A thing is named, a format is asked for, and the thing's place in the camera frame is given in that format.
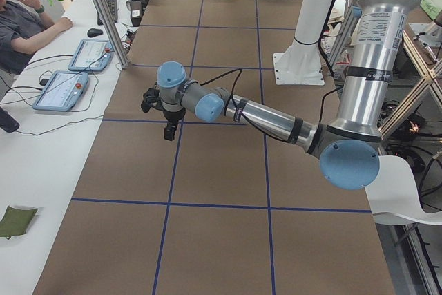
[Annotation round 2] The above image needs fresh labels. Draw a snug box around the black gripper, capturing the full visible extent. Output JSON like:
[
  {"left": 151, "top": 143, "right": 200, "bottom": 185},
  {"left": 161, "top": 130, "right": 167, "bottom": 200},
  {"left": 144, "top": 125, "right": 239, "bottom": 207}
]
[{"left": 162, "top": 101, "right": 186, "bottom": 141}]

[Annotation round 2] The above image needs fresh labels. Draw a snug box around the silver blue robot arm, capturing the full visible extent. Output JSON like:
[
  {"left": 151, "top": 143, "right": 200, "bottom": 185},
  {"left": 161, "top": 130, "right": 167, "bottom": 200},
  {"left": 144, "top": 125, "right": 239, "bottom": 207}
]
[{"left": 145, "top": 0, "right": 334, "bottom": 191}]

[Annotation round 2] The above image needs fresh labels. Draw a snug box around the upper teach pendant tablet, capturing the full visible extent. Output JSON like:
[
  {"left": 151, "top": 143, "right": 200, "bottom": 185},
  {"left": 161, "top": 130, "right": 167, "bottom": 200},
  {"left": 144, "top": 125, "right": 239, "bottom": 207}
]
[{"left": 68, "top": 39, "right": 113, "bottom": 72}]

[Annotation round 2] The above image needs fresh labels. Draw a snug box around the teach pendant tablet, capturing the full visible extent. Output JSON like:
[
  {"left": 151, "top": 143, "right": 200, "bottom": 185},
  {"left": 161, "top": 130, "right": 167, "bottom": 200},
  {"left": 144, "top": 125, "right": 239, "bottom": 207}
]
[
  {"left": 32, "top": 71, "right": 88, "bottom": 112},
  {"left": 68, "top": 39, "right": 113, "bottom": 72}
]

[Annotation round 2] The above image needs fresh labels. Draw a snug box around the lower teach pendant tablet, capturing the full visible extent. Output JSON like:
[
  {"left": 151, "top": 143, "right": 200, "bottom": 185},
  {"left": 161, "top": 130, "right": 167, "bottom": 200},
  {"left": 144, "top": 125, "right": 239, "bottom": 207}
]
[{"left": 32, "top": 71, "right": 88, "bottom": 112}]

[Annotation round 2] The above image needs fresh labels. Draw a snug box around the black computer mouse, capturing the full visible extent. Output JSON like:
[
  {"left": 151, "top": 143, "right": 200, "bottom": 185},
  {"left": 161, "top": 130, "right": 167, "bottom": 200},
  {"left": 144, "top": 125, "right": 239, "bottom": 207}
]
[{"left": 86, "top": 28, "right": 104, "bottom": 38}]

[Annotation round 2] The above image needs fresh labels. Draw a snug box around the black keyboard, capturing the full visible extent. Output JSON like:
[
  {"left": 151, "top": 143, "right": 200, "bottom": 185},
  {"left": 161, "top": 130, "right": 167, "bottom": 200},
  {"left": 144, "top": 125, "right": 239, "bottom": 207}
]
[{"left": 105, "top": 0, "right": 118, "bottom": 23}]

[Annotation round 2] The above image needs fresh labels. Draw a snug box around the green bean bag pouch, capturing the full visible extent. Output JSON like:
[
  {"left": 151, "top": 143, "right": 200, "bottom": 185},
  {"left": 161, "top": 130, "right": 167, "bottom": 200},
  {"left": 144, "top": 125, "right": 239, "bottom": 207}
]
[{"left": 1, "top": 206, "right": 38, "bottom": 239}]

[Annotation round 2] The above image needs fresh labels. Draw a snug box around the person in grey shirt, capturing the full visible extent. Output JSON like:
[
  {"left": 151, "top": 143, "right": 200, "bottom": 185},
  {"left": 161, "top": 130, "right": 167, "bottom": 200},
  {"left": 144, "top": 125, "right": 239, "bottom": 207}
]
[{"left": 1, "top": 0, "right": 73, "bottom": 75}]

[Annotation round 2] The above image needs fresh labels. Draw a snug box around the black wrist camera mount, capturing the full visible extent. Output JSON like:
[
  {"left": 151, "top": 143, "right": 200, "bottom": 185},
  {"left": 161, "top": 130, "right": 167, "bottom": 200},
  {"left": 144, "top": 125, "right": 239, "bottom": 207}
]
[{"left": 140, "top": 88, "right": 163, "bottom": 113}]

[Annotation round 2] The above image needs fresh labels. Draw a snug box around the aluminium frame post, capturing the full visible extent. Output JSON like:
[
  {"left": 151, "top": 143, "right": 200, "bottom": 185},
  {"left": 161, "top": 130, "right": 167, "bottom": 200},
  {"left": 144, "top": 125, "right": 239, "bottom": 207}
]
[{"left": 93, "top": 0, "right": 129, "bottom": 69}]

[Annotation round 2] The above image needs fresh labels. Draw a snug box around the white central pedestal column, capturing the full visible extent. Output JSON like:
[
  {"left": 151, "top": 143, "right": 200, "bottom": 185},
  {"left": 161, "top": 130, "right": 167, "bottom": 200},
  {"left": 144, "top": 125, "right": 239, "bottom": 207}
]
[{"left": 273, "top": 0, "right": 334, "bottom": 86}]

